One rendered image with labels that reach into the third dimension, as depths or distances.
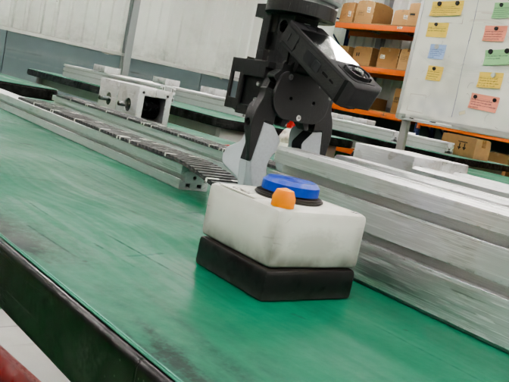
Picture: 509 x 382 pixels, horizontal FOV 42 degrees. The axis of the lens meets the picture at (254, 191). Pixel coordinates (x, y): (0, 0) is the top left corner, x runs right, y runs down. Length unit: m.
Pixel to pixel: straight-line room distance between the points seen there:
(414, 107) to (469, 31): 0.53
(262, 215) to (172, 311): 0.09
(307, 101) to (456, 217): 0.25
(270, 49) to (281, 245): 0.32
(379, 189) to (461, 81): 3.48
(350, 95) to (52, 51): 11.81
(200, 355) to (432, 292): 0.21
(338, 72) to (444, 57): 3.49
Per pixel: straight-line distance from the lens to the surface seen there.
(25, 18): 12.19
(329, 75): 0.60
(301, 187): 0.44
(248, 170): 0.64
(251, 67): 0.68
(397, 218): 0.50
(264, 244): 0.41
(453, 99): 3.98
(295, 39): 0.64
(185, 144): 1.15
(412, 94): 4.15
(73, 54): 12.50
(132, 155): 0.91
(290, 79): 0.65
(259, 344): 0.35
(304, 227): 0.42
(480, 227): 0.47
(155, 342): 0.33
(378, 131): 5.13
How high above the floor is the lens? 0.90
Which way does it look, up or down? 8 degrees down
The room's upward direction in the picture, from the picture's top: 12 degrees clockwise
